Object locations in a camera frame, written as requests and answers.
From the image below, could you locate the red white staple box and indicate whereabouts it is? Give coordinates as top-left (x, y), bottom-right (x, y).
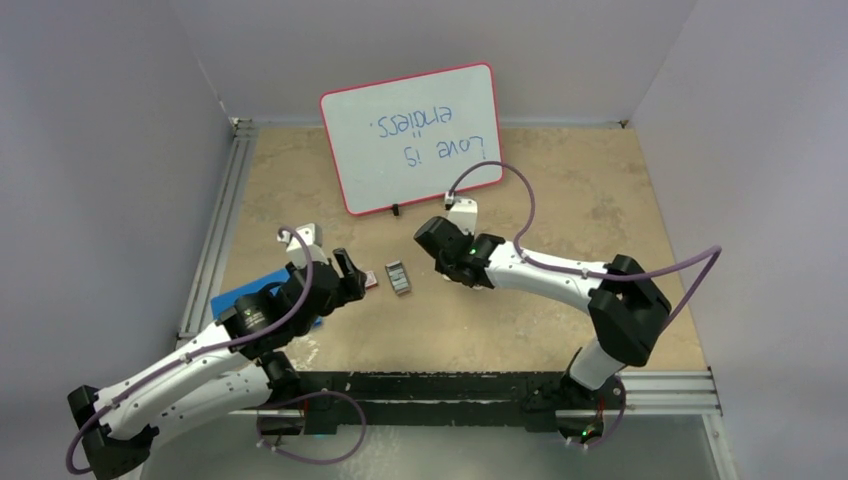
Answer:
top-left (365, 270), bottom-right (379, 289)

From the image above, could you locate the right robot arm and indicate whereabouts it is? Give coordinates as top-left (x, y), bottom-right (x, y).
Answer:
top-left (414, 216), bottom-right (672, 407)

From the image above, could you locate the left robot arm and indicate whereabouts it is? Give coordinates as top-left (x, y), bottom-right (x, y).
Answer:
top-left (66, 247), bottom-right (367, 479)

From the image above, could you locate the blue plastic sheet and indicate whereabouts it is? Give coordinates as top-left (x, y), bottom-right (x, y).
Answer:
top-left (211, 267), bottom-right (333, 337)

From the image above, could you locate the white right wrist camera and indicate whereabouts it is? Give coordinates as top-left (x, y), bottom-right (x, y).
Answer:
top-left (444, 192), bottom-right (478, 235)

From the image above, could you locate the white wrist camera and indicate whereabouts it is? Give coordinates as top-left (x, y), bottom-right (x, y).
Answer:
top-left (277, 223), bottom-right (330, 269)
top-left (444, 192), bottom-right (478, 235)

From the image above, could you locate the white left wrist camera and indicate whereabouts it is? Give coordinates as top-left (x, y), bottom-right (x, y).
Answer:
top-left (277, 223), bottom-right (330, 269)

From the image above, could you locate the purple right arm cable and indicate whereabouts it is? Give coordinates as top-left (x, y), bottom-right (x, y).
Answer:
top-left (445, 160), bottom-right (723, 452)

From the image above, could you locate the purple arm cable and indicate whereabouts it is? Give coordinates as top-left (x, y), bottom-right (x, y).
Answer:
top-left (64, 226), bottom-right (368, 476)
top-left (445, 160), bottom-right (723, 452)

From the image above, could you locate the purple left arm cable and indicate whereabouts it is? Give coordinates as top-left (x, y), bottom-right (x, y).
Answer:
top-left (64, 226), bottom-right (368, 476)

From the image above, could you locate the white board with pink frame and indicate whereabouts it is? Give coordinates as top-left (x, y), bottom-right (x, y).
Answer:
top-left (320, 63), bottom-right (503, 216)

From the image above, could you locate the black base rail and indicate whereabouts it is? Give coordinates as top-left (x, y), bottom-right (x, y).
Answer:
top-left (263, 371), bottom-right (625, 437)

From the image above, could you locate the aluminium frame rail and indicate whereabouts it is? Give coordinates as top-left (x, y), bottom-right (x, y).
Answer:
top-left (140, 127), bottom-right (738, 479)

